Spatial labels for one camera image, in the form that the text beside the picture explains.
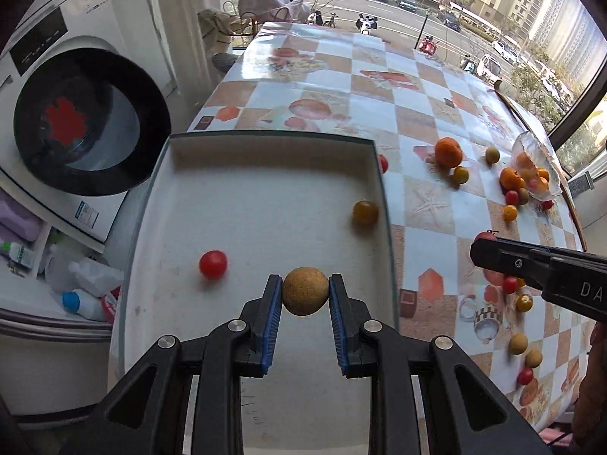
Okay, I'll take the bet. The person's right forearm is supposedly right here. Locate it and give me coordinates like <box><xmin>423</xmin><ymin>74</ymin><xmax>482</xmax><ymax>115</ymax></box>
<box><xmin>569</xmin><ymin>320</ymin><xmax>607</xmax><ymax>449</ymax></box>

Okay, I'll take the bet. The white bottle blue cap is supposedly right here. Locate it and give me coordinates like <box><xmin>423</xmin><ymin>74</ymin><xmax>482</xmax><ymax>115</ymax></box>
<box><xmin>61</xmin><ymin>289</ymin><xmax>111</xmax><ymax>323</ymax></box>

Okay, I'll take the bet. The checkered printed tablecloth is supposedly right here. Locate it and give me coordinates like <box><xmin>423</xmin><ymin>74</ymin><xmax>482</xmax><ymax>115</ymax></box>
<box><xmin>187</xmin><ymin>21</ymin><xmax>590</xmax><ymax>437</ymax></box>

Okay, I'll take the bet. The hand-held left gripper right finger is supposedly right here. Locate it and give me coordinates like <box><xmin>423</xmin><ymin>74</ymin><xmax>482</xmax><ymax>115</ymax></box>
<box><xmin>329</xmin><ymin>273</ymin><xmax>552</xmax><ymax>455</ymax></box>

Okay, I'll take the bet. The white washing machine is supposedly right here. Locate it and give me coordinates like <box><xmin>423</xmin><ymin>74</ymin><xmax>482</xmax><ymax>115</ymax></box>
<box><xmin>0</xmin><ymin>0</ymin><xmax>180</xmax><ymax>253</ymax></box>

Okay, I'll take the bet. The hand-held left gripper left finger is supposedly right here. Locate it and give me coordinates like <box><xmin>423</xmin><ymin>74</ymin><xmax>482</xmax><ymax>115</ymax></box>
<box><xmin>61</xmin><ymin>274</ymin><xmax>284</xmax><ymax>455</ymax></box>

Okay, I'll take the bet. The white rectangular tray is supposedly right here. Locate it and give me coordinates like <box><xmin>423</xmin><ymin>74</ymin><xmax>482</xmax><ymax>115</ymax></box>
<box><xmin>110</xmin><ymin>131</ymin><xmax>401</xmax><ymax>455</ymax></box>

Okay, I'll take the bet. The clear glass bowl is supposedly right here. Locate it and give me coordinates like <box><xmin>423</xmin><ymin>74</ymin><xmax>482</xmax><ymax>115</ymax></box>
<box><xmin>511</xmin><ymin>131</ymin><xmax>563</xmax><ymax>201</ymax></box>

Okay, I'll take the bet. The large orange mandarin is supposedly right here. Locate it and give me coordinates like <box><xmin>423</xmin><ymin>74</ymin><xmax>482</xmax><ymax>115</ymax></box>
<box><xmin>434</xmin><ymin>137</ymin><xmax>464</xmax><ymax>169</ymax></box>

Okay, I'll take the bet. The purple cloth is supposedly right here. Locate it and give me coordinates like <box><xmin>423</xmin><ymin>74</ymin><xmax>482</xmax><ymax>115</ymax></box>
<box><xmin>0</xmin><ymin>190</ymin><xmax>44</xmax><ymax>243</ymax></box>

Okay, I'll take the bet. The green white tube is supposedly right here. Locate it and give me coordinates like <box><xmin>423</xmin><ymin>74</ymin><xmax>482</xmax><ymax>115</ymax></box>
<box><xmin>0</xmin><ymin>241</ymin><xmax>38</xmax><ymax>270</ymax></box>

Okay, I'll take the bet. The chair with draped cloth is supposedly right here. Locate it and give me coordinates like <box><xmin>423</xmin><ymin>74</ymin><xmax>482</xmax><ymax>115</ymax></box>
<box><xmin>198</xmin><ymin>0</ymin><xmax>311</xmax><ymax>53</ymax></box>

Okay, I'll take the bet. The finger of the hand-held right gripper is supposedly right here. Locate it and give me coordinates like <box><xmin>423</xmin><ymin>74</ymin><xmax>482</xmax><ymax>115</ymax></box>
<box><xmin>470</xmin><ymin>238</ymin><xmax>552</xmax><ymax>291</ymax></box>

